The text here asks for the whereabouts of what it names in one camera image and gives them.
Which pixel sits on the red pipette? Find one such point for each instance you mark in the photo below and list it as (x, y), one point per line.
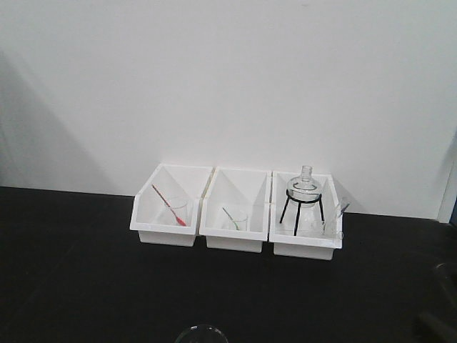
(178, 219)

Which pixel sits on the white plastic bin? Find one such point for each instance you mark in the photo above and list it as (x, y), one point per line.
(306, 243)
(150, 217)
(236, 209)

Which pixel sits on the black wire tripod stand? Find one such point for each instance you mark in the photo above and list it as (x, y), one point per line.
(296, 214)

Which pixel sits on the middle white plastic bin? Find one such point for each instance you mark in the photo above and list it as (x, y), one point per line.
(236, 209)

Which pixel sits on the small beaker with green pipette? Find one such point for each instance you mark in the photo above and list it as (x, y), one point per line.
(242, 219)

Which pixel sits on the purple pipette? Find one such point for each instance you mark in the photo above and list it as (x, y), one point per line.
(342, 207)

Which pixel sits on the large empty glass beaker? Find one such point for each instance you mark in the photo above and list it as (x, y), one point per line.
(201, 333)

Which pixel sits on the right white plastic bin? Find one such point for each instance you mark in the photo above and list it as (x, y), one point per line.
(306, 243)

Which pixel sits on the green pipette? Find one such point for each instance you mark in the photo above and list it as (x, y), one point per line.
(232, 220)

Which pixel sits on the small beaker with red pipette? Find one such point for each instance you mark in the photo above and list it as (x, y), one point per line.
(179, 204)

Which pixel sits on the small beaker in right bin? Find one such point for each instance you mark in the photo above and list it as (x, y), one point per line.
(330, 226)

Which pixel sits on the round bottom glass flask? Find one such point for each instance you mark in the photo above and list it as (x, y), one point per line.
(304, 187)

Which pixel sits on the left white plastic bin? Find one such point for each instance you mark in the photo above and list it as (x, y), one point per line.
(150, 217)

